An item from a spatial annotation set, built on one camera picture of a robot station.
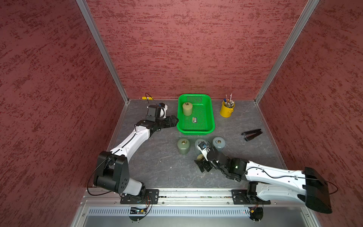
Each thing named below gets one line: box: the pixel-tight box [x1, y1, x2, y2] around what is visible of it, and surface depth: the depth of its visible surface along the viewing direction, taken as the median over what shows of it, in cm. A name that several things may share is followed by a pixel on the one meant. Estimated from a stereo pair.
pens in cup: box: [223, 92, 235, 109], surface depth 109 cm
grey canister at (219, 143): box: [212, 136, 226, 152], surface depth 88 cm
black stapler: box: [241, 128, 263, 142], surface depth 100 cm
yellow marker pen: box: [141, 96, 154, 100], surface depth 124 cm
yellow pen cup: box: [219, 100, 236, 118], surface depth 109 cm
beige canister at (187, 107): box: [182, 102, 193, 116], surface depth 109 cm
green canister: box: [177, 138, 191, 155], surface depth 87 cm
